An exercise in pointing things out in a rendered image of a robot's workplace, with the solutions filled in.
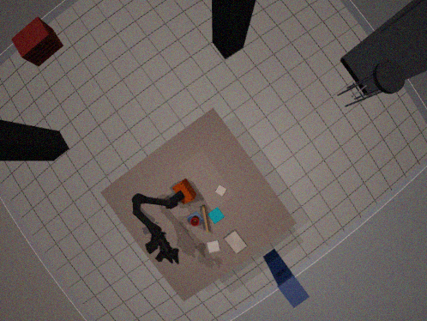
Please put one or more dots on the beige flat tile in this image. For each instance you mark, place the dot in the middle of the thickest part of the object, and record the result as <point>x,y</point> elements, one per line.
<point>221,190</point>

